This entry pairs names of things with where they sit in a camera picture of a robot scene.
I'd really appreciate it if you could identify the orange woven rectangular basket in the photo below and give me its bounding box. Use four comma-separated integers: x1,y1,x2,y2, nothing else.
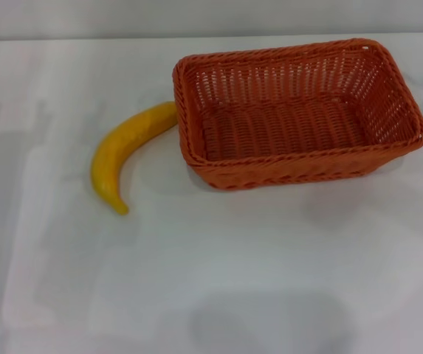
171,37,423,192

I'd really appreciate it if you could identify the yellow banana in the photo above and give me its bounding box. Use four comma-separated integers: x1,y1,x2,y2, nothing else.
90,100,179,216

